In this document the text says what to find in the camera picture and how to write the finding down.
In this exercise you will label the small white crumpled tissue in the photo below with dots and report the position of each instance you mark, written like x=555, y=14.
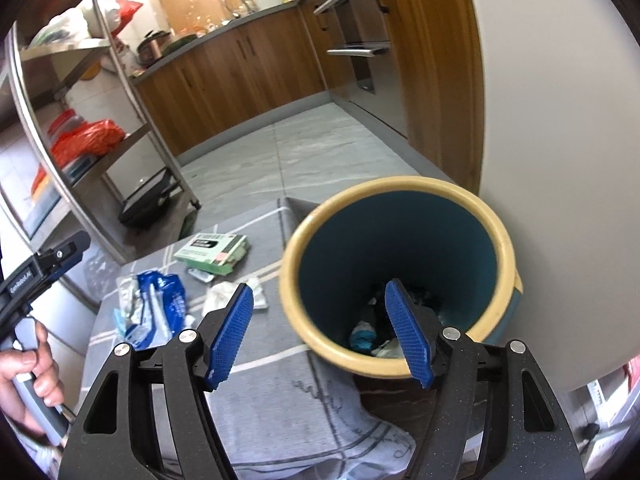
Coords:
x=220, y=294

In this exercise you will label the blue white snack wrapper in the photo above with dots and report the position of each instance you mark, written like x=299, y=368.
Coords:
x=151, y=308

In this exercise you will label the stainless steel shelf rack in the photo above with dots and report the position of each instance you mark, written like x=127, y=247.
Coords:
x=45, y=56

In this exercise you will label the stainless steel oven drawers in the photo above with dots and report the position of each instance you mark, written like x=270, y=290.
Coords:
x=361, y=66

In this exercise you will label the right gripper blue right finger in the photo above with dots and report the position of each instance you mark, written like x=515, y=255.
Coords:
x=413, y=343

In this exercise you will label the green white cardboard box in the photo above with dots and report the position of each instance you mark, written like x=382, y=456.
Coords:
x=214, y=253

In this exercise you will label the grey checked floor mat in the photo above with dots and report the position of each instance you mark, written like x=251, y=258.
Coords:
x=284, y=413

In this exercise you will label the kitchen faucet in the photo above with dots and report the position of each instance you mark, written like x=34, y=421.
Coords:
x=240, y=8

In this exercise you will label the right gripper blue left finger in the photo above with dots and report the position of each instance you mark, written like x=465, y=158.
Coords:
x=228, y=338

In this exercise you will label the red plastic bag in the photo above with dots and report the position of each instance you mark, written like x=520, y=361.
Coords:
x=91, y=138

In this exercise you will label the small blister pack strip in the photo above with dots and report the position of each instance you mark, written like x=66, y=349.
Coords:
x=200, y=275

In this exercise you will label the wooden kitchen cabinets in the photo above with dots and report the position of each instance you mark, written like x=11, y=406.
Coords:
x=266, y=65

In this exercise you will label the teal bin with yellow rim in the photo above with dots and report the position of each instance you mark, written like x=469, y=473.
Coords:
x=434, y=236

